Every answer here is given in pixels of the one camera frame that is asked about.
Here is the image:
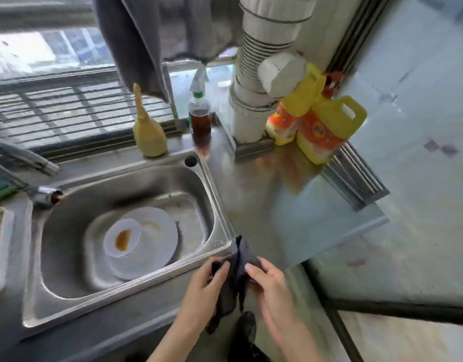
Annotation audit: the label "person's right hand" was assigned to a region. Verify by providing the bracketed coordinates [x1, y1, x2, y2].
[244, 256, 304, 342]

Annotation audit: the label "person's left hand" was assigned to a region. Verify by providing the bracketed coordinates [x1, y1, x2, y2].
[180, 256, 231, 331]

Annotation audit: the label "dark blue towel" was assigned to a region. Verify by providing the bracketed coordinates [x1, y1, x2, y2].
[205, 234, 263, 335]

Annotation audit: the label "white plate with sauce stain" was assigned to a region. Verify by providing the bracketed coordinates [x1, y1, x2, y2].
[103, 206, 179, 276]

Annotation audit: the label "small white bowl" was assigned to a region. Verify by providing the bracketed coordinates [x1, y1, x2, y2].
[103, 218, 142, 259]

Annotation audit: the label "stainless steel sink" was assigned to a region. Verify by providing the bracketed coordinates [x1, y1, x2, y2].
[22, 150, 236, 338]

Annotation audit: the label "brown liquid spray bottle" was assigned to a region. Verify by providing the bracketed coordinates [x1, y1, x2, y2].
[188, 65, 212, 147]

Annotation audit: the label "person's right forearm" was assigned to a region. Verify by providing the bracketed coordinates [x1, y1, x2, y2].
[273, 320, 324, 362]

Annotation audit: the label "person's left forearm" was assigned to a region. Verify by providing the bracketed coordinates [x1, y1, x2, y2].
[146, 316, 204, 362]

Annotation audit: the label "black shoe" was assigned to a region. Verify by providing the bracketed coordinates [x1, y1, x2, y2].
[235, 311, 258, 345]

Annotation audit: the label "black patterned trousers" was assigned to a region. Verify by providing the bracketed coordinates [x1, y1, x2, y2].
[226, 335, 272, 362]

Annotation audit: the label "yellow dish soap bottle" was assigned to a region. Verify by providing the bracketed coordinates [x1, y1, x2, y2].
[132, 83, 169, 158]

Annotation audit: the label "white plastic container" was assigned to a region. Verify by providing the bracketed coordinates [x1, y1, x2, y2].
[229, 0, 317, 144]

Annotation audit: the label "curved chrome faucet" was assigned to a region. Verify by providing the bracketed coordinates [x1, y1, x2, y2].
[0, 135, 63, 208]

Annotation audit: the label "window security grille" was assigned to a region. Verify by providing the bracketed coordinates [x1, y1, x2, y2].
[0, 60, 239, 162]

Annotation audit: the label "grey hanging cloth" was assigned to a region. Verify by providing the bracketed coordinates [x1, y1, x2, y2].
[91, 0, 243, 104]

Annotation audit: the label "dark metal floor frame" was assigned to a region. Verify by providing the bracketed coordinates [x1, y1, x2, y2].
[303, 259, 463, 362]

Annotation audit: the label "ribbed steel door frame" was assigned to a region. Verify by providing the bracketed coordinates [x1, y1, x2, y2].
[321, 0, 390, 212]

